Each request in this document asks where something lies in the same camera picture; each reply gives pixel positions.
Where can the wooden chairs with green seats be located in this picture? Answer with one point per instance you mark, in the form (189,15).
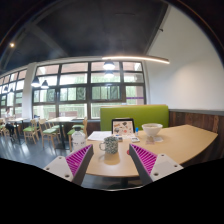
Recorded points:
(50,131)

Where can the green upholstered bench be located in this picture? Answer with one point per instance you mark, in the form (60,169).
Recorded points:
(146,115)

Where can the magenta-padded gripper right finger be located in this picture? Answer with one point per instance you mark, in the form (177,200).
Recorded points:
(163,166)

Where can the small wooden dining table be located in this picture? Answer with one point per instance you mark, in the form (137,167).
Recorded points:
(18,119)

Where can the white paper sheets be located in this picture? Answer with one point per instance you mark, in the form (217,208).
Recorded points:
(98,135)

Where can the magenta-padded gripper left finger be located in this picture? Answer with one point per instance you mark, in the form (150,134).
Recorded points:
(60,166)

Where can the white paper napkin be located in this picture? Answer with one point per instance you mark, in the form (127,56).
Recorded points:
(158,139)

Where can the small round ceiling spotlight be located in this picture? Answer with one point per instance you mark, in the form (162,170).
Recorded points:
(12,44)

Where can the dark-framed window wall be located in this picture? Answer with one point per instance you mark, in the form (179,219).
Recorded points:
(75,87)

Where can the person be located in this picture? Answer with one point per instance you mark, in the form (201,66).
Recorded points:
(8,123)

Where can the small blue-capped white tube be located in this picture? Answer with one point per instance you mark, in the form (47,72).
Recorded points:
(136,132)

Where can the large wooden dining table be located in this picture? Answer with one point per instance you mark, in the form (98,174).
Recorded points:
(61,119)

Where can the long curved linear light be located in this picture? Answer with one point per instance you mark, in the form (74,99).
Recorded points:
(140,58)

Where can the dark pendant ceiling lamps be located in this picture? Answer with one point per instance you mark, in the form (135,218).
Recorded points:
(108,65)

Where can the white ceramic bowl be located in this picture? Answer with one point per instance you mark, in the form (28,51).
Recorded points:
(152,128)

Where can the small white flat packet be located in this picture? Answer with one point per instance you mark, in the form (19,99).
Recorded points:
(135,139)

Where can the clear plastic water bottle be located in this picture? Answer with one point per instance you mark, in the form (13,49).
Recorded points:
(79,140)

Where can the green speckled ceramic mug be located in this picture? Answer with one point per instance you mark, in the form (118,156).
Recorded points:
(110,145)

